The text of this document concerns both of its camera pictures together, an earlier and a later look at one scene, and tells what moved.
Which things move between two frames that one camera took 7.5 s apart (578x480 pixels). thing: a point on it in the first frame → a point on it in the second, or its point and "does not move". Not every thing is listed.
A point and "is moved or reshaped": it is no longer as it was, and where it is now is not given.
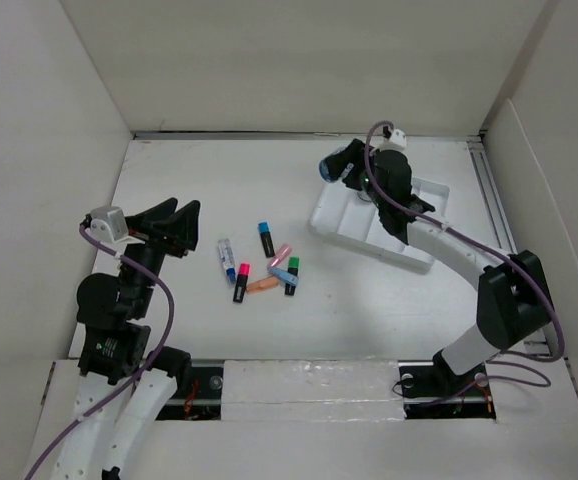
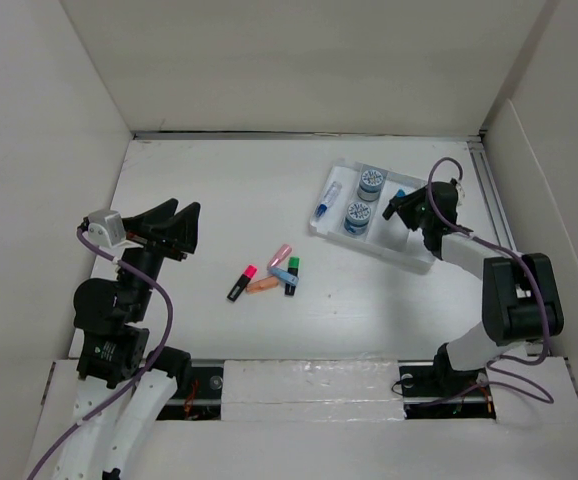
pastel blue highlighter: (284, 276) does not move
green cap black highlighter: (293, 267) does not move
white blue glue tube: (226, 254) → (329, 198)
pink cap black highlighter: (241, 285) is moved or reshaped
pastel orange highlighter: (266, 283) does not move
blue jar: (331, 166) is moved or reshaped
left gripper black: (164, 227) does not move
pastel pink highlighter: (282, 254) does not move
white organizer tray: (340, 214) does not move
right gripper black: (356, 159) → (408, 203)
